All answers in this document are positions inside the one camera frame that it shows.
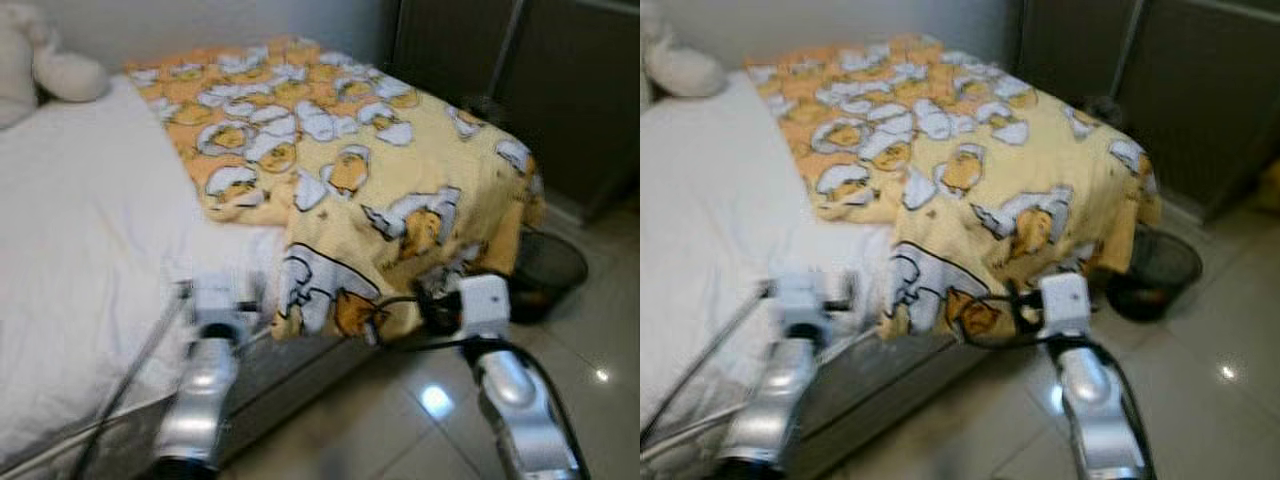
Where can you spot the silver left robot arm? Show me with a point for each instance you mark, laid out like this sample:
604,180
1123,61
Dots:
770,400
200,400

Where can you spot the black round mesh waste bin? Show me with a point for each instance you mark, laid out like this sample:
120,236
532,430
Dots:
555,270
1160,265

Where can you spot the yellow cartoon egg blanket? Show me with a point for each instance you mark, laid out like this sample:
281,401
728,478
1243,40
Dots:
380,180
1000,180

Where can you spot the quilted grey mattress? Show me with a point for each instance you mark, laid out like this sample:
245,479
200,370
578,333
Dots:
290,385
900,385

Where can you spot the dark grey wardrobe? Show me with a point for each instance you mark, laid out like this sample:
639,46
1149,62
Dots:
1190,90
560,90

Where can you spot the white bed sheet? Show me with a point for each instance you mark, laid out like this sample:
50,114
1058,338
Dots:
720,230
90,250

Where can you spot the cream plush toy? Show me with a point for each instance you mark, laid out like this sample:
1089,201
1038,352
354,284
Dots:
680,65
40,65

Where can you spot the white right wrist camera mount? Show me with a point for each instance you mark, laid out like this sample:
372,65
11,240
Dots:
484,305
1065,303

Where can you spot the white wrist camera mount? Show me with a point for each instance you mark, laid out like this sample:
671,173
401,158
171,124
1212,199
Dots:
1065,303
225,305
484,305
800,302

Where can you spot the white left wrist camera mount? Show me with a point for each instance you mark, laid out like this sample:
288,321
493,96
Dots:
225,305
800,302

